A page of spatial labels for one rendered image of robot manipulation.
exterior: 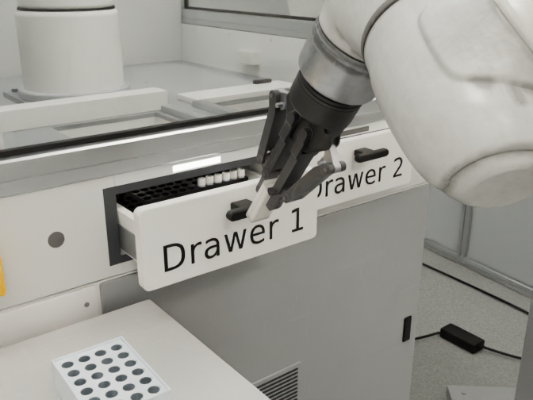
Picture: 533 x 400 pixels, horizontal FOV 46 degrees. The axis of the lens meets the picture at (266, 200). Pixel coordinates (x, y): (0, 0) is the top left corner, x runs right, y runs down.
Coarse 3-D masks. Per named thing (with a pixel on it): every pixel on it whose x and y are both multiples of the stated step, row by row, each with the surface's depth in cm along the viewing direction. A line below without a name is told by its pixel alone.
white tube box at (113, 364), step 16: (80, 352) 71; (96, 352) 72; (112, 352) 71; (128, 352) 71; (64, 368) 69; (80, 368) 69; (96, 368) 69; (112, 368) 69; (128, 368) 69; (144, 368) 68; (64, 384) 66; (80, 384) 67; (96, 384) 66; (112, 384) 66; (128, 384) 66; (144, 384) 66; (160, 384) 66
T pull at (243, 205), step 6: (234, 204) 83; (240, 204) 83; (246, 204) 83; (228, 210) 81; (234, 210) 81; (240, 210) 81; (246, 210) 81; (228, 216) 80; (234, 216) 80; (240, 216) 81; (246, 216) 82
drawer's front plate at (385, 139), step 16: (352, 144) 108; (368, 144) 110; (384, 144) 113; (352, 160) 109; (384, 160) 114; (400, 160) 117; (336, 176) 107; (352, 176) 110; (384, 176) 115; (400, 176) 118; (352, 192) 111; (368, 192) 114; (320, 208) 107
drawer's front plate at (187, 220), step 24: (216, 192) 82; (240, 192) 85; (312, 192) 93; (144, 216) 76; (168, 216) 79; (192, 216) 81; (216, 216) 83; (288, 216) 91; (312, 216) 94; (144, 240) 77; (168, 240) 80; (192, 240) 82; (240, 240) 87; (264, 240) 90; (288, 240) 93; (144, 264) 78; (168, 264) 81; (192, 264) 83; (216, 264) 86; (144, 288) 80
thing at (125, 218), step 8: (232, 168) 105; (248, 176) 102; (256, 176) 100; (120, 208) 87; (120, 216) 86; (128, 216) 84; (120, 224) 86; (128, 224) 84; (120, 232) 86; (128, 232) 84; (120, 240) 87; (128, 240) 85; (128, 248) 85
